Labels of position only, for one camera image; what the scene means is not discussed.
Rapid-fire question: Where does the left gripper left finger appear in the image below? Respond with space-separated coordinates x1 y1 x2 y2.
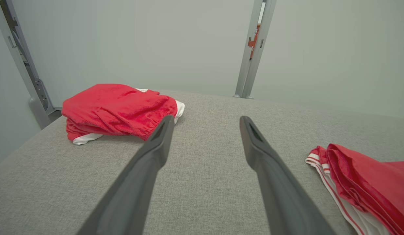
76 115 175 235

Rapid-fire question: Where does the small red orange bracket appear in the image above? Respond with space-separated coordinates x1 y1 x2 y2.
248 23 260 61

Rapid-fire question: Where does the red shorts white trim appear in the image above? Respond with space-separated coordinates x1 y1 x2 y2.
61 84 185 146

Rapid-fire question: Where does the grey partition post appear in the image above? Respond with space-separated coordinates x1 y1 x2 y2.
233 0 277 99
0 0 55 129

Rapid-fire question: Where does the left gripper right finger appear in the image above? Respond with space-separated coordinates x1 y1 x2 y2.
239 116 336 235

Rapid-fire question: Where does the red basketball jersey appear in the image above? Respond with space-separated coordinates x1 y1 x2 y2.
305 144 404 235

